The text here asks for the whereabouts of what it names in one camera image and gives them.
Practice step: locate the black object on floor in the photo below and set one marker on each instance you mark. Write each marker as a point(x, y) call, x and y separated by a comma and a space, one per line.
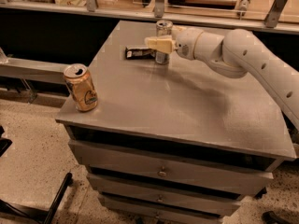
point(271, 218)

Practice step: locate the bottom grey drawer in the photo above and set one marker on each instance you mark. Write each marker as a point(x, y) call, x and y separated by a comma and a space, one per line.
point(156, 211)

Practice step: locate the grey metal shelf rail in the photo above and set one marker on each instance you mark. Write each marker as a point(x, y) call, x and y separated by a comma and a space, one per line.
point(276, 16)

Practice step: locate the grey drawer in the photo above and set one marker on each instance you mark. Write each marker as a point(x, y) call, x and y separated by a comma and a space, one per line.
point(146, 192)
point(206, 174)
point(156, 211)

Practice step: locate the middle grey drawer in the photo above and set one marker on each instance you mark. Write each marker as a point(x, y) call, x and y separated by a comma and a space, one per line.
point(146, 192)

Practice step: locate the silver blue redbull can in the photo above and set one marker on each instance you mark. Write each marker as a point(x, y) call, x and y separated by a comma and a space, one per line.
point(163, 27)

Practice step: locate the top grey drawer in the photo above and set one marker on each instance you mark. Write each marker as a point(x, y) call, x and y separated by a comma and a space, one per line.
point(206, 174)

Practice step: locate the orange soda can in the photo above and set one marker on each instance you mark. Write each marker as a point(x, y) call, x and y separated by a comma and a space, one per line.
point(79, 82)

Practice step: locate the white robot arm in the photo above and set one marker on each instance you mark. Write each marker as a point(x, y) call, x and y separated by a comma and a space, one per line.
point(233, 55)

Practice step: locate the black rxbar chocolate bar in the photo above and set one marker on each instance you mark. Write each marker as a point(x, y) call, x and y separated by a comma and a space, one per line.
point(139, 53)

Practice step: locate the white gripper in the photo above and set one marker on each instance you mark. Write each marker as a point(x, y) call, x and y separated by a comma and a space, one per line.
point(186, 44)

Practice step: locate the grey side bench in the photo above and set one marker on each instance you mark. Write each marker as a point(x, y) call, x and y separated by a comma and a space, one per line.
point(33, 70)

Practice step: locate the grey drawer cabinet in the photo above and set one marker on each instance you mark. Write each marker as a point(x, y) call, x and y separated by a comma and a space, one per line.
point(182, 109)

